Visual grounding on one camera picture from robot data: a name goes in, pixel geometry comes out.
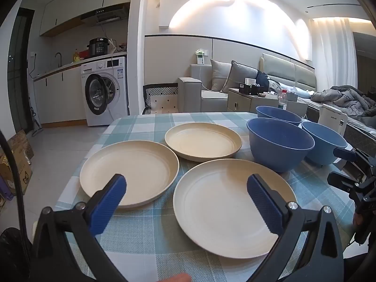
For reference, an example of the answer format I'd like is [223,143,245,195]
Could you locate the white upper kitchen cabinets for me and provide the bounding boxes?
[39,0,136,37]

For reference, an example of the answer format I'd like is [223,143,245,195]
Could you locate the white washing machine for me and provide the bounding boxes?
[81,56,128,127]

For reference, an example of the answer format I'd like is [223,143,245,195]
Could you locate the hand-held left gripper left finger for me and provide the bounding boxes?
[31,174,127,282]

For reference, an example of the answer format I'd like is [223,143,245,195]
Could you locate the teal checked tablecloth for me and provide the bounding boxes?
[57,112,362,282]

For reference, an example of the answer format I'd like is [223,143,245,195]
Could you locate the person's left hand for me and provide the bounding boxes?
[163,273,191,282]

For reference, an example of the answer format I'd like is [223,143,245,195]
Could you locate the white curtain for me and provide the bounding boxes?
[308,18,357,90]

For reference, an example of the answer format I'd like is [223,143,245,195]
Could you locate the grey cushion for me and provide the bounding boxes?
[221,61,259,94]
[210,59,232,92]

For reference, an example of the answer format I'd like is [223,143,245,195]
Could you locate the dark blue jacket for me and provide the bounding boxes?
[255,70,270,90]

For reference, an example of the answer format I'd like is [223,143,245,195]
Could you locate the purple bag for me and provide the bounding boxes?
[0,179,14,202]

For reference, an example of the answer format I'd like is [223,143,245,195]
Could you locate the black cable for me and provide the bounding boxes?
[0,129,33,282]

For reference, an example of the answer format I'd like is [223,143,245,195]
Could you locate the range hood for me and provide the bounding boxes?
[81,4,130,27]

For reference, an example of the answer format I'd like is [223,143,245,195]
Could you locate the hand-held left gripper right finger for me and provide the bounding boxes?
[247,174,345,282]

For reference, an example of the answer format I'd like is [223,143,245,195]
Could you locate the cream round plate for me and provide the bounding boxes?
[164,122,243,163]
[79,141,180,209]
[173,159,298,259]

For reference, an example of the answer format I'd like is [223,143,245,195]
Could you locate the grey duvet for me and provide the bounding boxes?
[310,85,376,118]

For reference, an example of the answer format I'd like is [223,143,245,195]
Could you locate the blue bowl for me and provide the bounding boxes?
[246,117,315,173]
[255,105,303,127]
[301,121,349,165]

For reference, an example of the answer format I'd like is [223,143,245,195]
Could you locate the dark glass door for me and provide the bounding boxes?
[7,7,35,134]

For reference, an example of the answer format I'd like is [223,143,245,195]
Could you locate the floor mop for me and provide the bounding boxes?
[28,67,44,137]

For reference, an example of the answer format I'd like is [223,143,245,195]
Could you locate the beige sofa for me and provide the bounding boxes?
[177,63,265,113]

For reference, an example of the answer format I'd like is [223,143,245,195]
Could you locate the bed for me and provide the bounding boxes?
[264,79,376,141]

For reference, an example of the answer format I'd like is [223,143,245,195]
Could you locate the black pressure cooker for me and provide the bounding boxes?
[88,38,110,58]

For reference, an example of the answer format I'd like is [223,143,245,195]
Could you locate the beige side cabinet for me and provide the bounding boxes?
[227,87,307,115]

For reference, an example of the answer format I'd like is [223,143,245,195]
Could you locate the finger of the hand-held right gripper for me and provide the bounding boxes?
[327,171,368,196]
[333,148,376,171]

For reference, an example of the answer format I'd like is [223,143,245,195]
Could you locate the ceiling air vent slot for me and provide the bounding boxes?
[307,4,362,9]

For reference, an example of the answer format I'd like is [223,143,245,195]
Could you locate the brown patterned board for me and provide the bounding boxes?
[7,129,34,159]

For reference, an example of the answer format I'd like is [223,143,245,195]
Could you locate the black box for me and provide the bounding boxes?
[239,83,266,96]

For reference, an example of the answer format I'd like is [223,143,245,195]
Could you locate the cardboard box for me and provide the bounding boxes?
[0,145,33,196]

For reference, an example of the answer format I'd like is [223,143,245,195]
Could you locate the white kitchen counter cabinet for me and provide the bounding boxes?
[33,51,128,125]

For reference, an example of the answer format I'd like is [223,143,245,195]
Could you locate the padded bed headboard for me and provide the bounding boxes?
[258,53,318,93]

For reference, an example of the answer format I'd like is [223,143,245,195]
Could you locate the dark bag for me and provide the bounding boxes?
[0,227,33,282]

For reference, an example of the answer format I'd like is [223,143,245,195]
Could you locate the white electric kettle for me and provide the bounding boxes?
[318,103,349,136]

